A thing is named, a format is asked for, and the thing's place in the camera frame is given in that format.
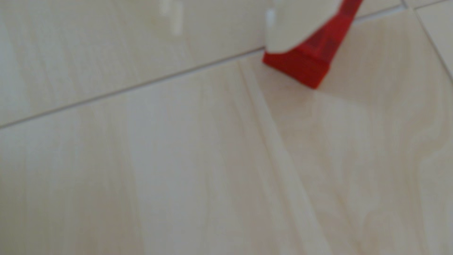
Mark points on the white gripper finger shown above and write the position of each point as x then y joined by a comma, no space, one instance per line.
177,17
300,24

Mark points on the red block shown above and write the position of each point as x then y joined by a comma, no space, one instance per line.
311,63

